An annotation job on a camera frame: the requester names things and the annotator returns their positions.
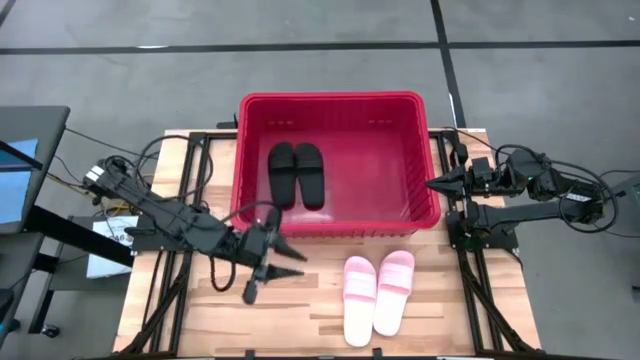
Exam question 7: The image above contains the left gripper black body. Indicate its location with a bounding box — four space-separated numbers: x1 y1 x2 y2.
237 206 284 306

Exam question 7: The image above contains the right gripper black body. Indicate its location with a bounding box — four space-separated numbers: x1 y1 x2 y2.
462 156 499 197

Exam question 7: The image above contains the black rubber slide sandal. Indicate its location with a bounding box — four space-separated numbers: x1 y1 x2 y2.
267 141 298 210
293 142 327 211

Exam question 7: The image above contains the pink rubber slide sandal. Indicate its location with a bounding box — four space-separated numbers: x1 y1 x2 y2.
342 255 378 348
372 249 416 338

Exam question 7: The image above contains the red plastic ribbed bin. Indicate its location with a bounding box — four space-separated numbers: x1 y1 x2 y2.
229 90 442 239

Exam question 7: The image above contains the white printed paper box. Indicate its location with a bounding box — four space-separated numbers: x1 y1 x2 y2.
85 214 140 280

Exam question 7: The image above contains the blue sheet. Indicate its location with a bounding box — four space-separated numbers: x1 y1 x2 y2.
0 138 40 225

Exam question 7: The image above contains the grey desk top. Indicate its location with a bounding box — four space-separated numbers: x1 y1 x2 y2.
0 104 71 236

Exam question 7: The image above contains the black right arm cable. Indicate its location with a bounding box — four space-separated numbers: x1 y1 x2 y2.
493 143 621 236

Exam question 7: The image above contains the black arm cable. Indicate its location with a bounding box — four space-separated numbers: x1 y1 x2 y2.
132 133 215 204
493 143 621 236

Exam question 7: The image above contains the yellow cable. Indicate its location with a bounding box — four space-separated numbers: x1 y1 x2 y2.
47 172 132 217

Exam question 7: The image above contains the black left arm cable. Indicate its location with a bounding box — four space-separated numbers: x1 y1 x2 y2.
132 133 215 204

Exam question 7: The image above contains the black desk leg frame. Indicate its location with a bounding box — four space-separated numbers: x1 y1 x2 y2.
0 204 136 336

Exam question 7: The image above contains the thin black floor cable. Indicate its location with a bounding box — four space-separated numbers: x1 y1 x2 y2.
64 127 161 160

